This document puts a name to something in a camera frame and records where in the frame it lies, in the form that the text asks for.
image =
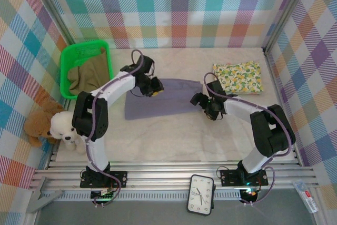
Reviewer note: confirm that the green plastic basket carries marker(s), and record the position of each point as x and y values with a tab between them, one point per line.
79	53

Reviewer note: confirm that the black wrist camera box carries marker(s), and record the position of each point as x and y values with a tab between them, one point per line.
157	84
198	99

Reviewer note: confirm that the aluminium frame post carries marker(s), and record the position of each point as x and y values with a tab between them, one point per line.
52	9
287	11

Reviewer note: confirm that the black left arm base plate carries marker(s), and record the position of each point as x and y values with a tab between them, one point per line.
118	178

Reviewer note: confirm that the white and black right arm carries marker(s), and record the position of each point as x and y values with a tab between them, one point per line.
271	130

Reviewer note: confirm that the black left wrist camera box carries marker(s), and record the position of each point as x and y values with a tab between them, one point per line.
157	84

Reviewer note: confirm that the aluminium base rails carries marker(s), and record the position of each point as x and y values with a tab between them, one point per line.
163	176

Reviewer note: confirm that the khaki skirt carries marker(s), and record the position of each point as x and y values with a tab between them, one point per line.
89	74

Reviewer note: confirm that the lemon print skirt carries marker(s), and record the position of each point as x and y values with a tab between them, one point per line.
238	77

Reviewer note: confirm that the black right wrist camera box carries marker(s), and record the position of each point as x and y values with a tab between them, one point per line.
198	99

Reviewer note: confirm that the white plush dog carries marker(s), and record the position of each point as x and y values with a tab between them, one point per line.
63	127

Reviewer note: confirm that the brown teddy bear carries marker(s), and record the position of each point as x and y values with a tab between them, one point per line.
37	125

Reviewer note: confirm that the white rectangular clock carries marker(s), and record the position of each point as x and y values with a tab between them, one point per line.
200	194

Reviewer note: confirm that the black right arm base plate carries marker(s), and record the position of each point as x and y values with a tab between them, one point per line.
227	177

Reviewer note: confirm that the grey skirt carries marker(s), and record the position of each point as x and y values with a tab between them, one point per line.
168	101

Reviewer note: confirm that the grey metal bracket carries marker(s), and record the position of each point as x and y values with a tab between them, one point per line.
42	198

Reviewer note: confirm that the controller board with green light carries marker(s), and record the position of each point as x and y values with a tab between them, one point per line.
101	194
250	194

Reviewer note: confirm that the aluminium side rail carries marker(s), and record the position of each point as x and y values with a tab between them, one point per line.
52	156
283	77

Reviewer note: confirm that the clear packet with red label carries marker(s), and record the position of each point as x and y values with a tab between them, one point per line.
306	198

